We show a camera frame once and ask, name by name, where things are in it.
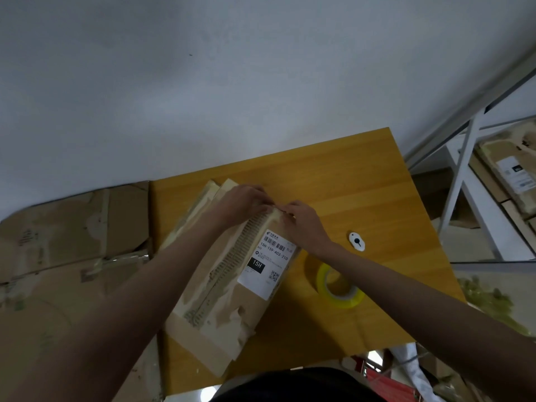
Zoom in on person's left hand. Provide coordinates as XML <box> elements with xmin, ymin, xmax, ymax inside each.
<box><xmin>214</xmin><ymin>184</ymin><xmax>276</xmax><ymax>227</ymax></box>

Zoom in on person's right hand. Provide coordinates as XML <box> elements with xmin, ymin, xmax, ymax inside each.
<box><xmin>279</xmin><ymin>200</ymin><xmax>331</xmax><ymax>257</ymax></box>

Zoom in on taped cardboard parcel box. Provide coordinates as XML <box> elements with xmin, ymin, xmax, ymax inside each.
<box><xmin>159</xmin><ymin>178</ymin><xmax>303</xmax><ymax>378</ymax></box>

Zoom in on person's left forearm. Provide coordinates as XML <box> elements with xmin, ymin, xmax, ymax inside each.
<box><xmin>6</xmin><ymin>217</ymin><xmax>235</xmax><ymax>402</ymax></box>

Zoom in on person's right forearm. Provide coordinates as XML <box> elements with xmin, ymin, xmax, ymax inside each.
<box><xmin>316</xmin><ymin>242</ymin><xmax>536</xmax><ymax>402</ymax></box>

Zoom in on white shipping label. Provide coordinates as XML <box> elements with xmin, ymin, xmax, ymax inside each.
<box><xmin>237</xmin><ymin>229</ymin><xmax>297</xmax><ymax>301</ymax></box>

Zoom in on yellow tape roll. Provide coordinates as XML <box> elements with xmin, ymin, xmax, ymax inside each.
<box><xmin>316</xmin><ymin>264</ymin><xmax>364</xmax><ymax>308</ymax></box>

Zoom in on person's dark clothing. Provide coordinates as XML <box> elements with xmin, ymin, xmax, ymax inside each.
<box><xmin>211</xmin><ymin>367</ymin><xmax>388</xmax><ymax>402</ymax></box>

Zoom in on white metal shelf rack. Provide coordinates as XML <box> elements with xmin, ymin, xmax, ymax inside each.
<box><xmin>404</xmin><ymin>46</ymin><xmax>536</xmax><ymax>262</ymax></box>

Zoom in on red object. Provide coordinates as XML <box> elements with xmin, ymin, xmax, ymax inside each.
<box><xmin>356</xmin><ymin>356</ymin><xmax>419</xmax><ymax>402</ymax></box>

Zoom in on large worn cardboard box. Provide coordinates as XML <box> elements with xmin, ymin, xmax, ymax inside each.
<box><xmin>0</xmin><ymin>181</ymin><xmax>164</xmax><ymax>402</ymax></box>

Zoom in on cardboard box with label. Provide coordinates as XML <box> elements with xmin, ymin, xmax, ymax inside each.
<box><xmin>477</xmin><ymin>121</ymin><xmax>536</xmax><ymax>216</ymax></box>

